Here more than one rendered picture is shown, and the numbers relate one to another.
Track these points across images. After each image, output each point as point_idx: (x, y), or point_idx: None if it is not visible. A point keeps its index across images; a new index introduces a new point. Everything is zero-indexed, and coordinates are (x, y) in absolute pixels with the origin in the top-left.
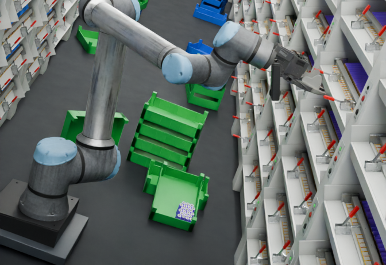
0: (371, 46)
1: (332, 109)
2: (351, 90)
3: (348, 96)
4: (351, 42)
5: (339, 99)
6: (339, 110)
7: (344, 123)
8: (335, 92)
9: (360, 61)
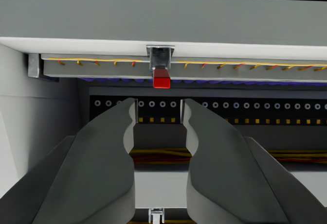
0: (148, 212)
1: (270, 0)
2: (238, 78)
3: (220, 67)
4: (316, 182)
5: (241, 50)
6: (142, 43)
7: (31, 40)
8: (305, 51)
9: (179, 174)
